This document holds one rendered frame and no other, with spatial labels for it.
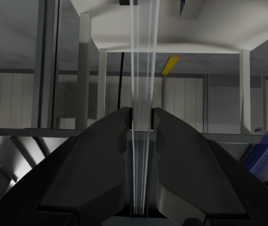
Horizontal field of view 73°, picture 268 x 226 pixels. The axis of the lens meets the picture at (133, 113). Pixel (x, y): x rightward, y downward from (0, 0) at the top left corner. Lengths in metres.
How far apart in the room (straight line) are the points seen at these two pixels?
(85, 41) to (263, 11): 0.54
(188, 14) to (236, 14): 0.18
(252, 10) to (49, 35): 0.57
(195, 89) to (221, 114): 0.64
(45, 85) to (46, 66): 0.04
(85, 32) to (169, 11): 0.27
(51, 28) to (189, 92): 3.18
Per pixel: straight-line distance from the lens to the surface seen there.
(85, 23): 0.65
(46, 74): 0.47
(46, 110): 0.46
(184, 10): 0.56
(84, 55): 0.61
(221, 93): 3.68
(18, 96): 3.98
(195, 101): 3.54
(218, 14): 0.69
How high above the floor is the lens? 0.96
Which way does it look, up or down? 4 degrees down
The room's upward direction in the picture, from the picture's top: 178 degrees counter-clockwise
